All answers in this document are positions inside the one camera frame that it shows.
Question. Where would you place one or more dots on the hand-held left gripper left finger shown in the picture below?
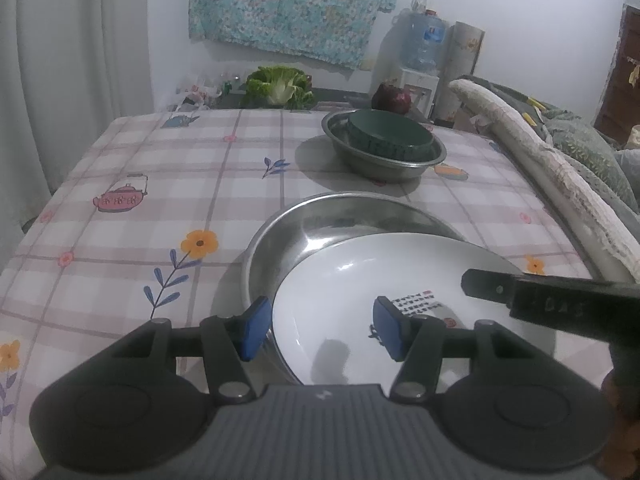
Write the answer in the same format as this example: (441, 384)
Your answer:
(255, 329)

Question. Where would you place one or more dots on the person's right hand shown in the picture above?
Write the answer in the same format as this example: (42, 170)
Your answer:
(625, 425)

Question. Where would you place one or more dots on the white water dispenser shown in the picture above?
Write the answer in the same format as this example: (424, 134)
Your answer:
(420, 85)

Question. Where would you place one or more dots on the rolled beige mat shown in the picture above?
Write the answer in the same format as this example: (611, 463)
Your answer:
(460, 70)

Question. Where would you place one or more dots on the white printed plate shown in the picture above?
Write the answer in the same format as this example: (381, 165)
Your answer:
(340, 290)

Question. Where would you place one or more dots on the green leafy cabbage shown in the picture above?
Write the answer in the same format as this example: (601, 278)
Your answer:
(277, 85)

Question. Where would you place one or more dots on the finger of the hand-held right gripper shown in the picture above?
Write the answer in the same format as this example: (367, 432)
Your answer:
(487, 285)

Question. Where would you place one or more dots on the teal floral wall cloth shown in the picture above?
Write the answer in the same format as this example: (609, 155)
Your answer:
(295, 5)

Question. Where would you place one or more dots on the red onion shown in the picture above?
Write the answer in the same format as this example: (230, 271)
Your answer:
(392, 97)

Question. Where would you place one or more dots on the brown wooden cabinet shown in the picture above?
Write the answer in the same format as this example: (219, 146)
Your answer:
(622, 75)

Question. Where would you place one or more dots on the blue water bottle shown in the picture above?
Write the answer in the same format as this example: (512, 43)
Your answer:
(425, 40)

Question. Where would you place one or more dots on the checked floral tablecloth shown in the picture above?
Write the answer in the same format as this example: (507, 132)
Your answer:
(150, 170)

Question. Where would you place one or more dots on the crumpled plastic bags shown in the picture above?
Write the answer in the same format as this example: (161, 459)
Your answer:
(200, 92)

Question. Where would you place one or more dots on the white curtain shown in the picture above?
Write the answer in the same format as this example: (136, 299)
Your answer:
(60, 85)

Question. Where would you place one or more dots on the green patterned blanket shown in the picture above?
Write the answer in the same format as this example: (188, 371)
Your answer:
(590, 155)

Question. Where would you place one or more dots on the dark green bowl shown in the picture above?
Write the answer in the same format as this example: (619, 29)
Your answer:
(390, 135)

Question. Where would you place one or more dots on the white worn towel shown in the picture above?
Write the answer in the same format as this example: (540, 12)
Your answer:
(550, 160)

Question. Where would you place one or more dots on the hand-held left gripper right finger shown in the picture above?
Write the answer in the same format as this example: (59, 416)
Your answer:
(387, 329)

